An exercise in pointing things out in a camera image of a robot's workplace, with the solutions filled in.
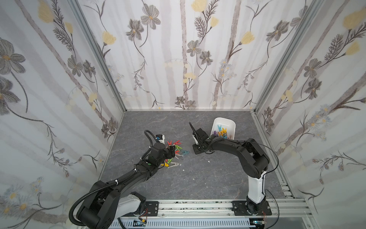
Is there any white plastic storage box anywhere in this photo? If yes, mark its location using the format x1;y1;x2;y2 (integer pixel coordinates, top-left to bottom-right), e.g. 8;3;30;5
210;117;236;140

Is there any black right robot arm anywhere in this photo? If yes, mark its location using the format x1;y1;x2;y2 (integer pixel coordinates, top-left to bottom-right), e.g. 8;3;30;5
192;127;279;216

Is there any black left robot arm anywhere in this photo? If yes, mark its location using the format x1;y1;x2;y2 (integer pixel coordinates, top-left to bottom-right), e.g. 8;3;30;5
69;141;176;229

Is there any white clothespin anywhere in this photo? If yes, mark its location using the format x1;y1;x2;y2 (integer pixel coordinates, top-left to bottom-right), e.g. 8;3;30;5
168;162;181;168

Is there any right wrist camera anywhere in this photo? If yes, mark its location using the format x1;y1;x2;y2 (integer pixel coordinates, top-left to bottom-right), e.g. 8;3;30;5
193;128;209;145

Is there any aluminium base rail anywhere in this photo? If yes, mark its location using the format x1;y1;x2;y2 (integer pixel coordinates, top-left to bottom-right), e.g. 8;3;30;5
97;196;319;229

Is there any aluminium corner post left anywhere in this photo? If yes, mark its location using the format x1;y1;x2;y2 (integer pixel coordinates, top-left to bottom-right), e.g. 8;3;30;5
68;0;127;114

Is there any aluminium corner post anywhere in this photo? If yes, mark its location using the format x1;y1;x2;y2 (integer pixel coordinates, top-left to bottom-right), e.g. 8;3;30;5
253;0;324;115
68;0;127;114

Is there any aluminium corner post right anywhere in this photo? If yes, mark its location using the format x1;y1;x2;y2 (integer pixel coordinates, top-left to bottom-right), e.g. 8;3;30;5
253;0;324;115

